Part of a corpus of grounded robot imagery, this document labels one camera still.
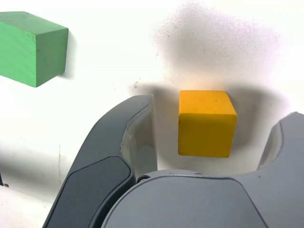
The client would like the yellow cube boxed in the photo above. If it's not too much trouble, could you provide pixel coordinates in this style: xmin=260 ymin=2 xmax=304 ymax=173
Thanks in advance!
xmin=178 ymin=90 xmax=238 ymax=159

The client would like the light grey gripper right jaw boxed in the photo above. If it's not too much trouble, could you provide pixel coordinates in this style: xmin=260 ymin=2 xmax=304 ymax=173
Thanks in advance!
xmin=101 ymin=111 xmax=304 ymax=228

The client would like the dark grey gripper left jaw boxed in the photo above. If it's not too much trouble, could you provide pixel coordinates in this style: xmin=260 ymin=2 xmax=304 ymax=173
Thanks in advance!
xmin=44 ymin=94 xmax=159 ymax=228

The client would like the green cube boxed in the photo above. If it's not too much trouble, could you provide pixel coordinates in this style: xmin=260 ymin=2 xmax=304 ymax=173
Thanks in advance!
xmin=0 ymin=11 xmax=69 ymax=88

